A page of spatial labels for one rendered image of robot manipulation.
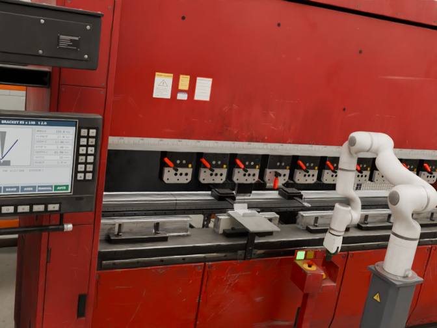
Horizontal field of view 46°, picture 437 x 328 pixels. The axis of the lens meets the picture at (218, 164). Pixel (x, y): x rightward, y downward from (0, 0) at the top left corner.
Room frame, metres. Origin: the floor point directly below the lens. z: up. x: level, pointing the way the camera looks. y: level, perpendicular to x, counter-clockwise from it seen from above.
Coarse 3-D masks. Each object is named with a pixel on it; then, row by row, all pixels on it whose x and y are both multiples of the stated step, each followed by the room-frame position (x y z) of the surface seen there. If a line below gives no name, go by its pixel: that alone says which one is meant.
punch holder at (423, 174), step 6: (420, 162) 3.33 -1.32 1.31; (426, 162) 3.31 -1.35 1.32; (432, 162) 3.34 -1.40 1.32; (420, 168) 3.32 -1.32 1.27; (432, 168) 3.34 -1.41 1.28; (420, 174) 3.30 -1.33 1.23; (426, 174) 3.32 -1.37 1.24; (432, 174) 3.35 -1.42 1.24; (426, 180) 3.32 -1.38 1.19; (432, 180) 3.35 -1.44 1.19
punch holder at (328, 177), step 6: (324, 156) 2.95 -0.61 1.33; (330, 156) 2.94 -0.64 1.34; (336, 156) 2.96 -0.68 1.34; (324, 162) 2.94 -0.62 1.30; (330, 162) 2.94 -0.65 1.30; (336, 162) 2.96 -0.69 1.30; (318, 168) 2.99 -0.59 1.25; (324, 168) 2.93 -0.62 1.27; (336, 168) 2.96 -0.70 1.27; (318, 174) 2.98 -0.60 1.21; (324, 174) 2.92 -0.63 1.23; (330, 174) 2.94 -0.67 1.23; (336, 174) 2.97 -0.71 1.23; (318, 180) 2.97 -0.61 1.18; (324, 180) 2.93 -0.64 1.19; (330, 180) 2.95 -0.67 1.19; (336, 180) 2.97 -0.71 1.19
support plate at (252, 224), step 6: (234, 216) 2.61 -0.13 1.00; (240, 216) 2.63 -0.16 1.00; (246, 216) 2.64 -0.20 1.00; (240, 222) 2.54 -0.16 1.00; (246, 222) 2.55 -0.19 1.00; (252, 222) 2.57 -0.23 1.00; (258, 222) 2.58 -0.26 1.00; (264, 222) 2.59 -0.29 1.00; (270, 222) 2.61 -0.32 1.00; (246, 228) 2.47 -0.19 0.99; (252, 228) 2.47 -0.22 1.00; (258, 228) 2.48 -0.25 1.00; (264, 228) 2.50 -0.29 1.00; (270, 228) 2.51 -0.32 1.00; (276, 228) 2.52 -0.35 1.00
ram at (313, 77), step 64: (128, 0) 2.33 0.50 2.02; (192, 0) 2.48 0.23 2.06; (256, 0) 2.63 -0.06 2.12; (128, 64) 2.35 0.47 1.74; (192, 64) 2.50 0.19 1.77; (256, 64) 2.66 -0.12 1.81; (320, 64) 2.84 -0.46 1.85; (384, 64) 3.06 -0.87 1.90; (128, 128) 2.36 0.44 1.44; (192, 128) 2.52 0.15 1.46; (256, 128) 2.69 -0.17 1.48; (320, 128) 2.88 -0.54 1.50; (384, 128) 3.11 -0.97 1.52
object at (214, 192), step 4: (212, 192) 2.94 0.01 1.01; (216, 192) 2.92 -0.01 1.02; (220, 192) 2.89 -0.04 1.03; (224, 192) 2.90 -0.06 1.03; (228, 192) 2.91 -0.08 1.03; (232, 192) 2.93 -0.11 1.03; (212, 196) 2.94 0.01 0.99; (216, 196) 2.89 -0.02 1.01; (220, 196) 2.87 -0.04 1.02; (224, 196) 2.88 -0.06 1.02; (228, 196) 2.90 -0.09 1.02; (232, 196) 2.91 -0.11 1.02; (220, 200) 2.87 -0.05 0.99; (224, 200) 2.89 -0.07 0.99; (228, 200) 2.85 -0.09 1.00; (232, 200) 2.86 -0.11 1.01; (232, 204) 2.80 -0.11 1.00
